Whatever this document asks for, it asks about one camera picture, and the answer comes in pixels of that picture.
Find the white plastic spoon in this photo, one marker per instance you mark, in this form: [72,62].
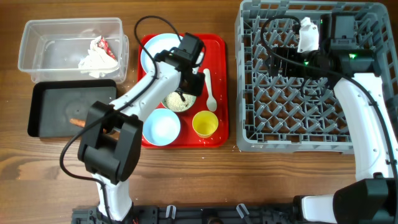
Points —
[211,102]

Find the red and white wrapper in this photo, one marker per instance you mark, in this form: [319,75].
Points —
[100,60]

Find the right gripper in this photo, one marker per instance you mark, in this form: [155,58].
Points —
[286,53]

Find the red serving tray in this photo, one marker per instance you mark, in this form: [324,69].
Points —
[215,61]

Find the large light blue plate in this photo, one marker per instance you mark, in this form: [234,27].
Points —
[155,45]

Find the black waste tray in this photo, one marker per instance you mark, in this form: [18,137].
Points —
[55,103]

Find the grey dishwasher rack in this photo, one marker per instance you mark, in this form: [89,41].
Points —
[282,114]

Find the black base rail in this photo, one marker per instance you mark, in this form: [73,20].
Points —
[241,213]

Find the small light blue bowl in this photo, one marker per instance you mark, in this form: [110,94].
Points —
[162,127]

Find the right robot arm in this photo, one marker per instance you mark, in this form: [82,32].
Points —
[329,50]

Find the clear plastic waste bin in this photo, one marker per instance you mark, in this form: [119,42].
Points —
[54,49]

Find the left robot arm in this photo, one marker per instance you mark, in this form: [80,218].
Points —
[111,139]

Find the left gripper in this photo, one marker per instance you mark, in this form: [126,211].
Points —
[196,88]

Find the brown sausage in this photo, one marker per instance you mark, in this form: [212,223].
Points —
[77,122]

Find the yellow plastic cup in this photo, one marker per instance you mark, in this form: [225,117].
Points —
[205,123]

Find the white rice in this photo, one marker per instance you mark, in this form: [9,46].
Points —
[174,102]

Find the mint green bowl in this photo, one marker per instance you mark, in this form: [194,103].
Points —
[177,104]

